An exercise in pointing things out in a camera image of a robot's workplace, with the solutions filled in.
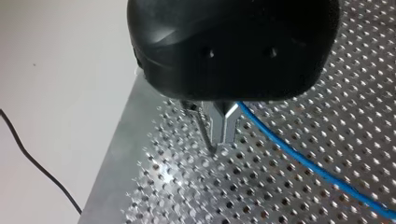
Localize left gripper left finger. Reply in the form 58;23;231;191
201;101;226;147

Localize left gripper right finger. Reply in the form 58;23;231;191
221;102;243;146

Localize blue cable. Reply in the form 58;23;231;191
236;101;396;221

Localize black cable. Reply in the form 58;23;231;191
0;108;83;216

